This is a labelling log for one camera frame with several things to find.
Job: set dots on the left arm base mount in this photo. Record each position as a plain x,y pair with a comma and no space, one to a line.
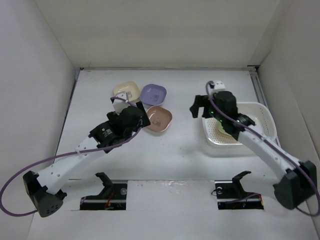
113,196

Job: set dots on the cream panda plate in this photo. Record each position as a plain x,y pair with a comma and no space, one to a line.
128,90

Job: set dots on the green panda plate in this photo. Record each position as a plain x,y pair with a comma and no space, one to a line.
221,129

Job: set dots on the aluminium rail right side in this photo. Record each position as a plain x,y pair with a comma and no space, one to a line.
265,105

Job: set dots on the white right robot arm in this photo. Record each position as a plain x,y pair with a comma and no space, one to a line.
294,182

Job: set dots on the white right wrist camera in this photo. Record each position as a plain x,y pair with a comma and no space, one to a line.
217,86

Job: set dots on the brown panda plate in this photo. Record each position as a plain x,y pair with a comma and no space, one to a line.
159,117

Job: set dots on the small purple panda plate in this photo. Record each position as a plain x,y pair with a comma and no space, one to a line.
153,94

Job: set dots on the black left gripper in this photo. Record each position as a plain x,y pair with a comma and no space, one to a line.
144,122

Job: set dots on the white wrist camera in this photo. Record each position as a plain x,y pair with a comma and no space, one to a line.
120,102
217,86

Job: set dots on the white perforated plastic bin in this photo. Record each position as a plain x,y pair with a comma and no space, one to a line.
217,143

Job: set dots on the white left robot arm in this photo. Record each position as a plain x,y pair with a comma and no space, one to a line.
45,187

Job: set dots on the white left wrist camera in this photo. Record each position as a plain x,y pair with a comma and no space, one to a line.
120,102

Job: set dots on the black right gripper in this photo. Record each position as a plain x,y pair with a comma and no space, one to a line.
200,101

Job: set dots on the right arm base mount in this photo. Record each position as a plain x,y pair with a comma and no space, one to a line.
230,195

